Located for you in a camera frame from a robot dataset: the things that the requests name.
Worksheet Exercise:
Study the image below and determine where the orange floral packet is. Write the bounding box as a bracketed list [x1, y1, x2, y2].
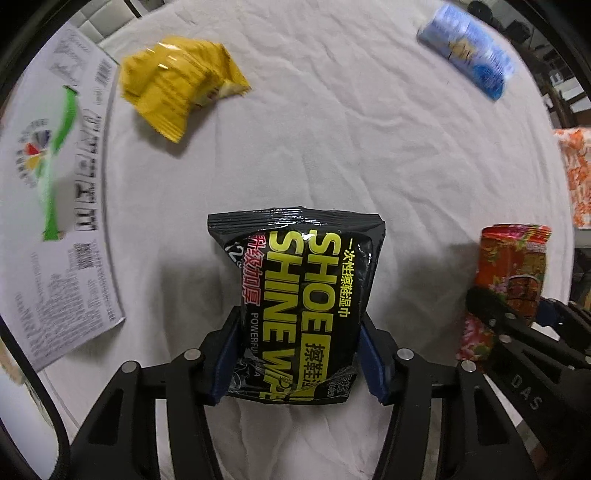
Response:
[553, 127, 591, 228]

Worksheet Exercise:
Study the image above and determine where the black wet wipes packet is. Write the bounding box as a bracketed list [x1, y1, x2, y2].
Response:
[207, 206, 386, 406]

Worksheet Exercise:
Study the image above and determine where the red floral packet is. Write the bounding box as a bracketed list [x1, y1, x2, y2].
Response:
[455, 223, 552, 365]

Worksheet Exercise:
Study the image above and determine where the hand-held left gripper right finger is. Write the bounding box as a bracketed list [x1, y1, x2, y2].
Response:
[358, 312, 552, 480]

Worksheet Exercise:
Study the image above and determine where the white printed box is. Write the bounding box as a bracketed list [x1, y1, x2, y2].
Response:
[0, 25, 127, 372]

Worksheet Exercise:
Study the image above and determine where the blue tissue packet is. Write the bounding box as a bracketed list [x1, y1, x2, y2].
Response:
[417, 2, 516, 101]

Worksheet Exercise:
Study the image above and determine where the yellow snack packet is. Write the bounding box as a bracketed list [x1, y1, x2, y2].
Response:
[119, 37, 251, 144]

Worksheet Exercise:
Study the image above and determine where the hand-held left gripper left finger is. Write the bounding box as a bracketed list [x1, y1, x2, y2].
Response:
[71, 306, 245, 480]

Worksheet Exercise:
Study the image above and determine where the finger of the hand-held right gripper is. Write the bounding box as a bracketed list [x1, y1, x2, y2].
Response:
[465, 287, 591, 365]
[536, 298, 591, 344]

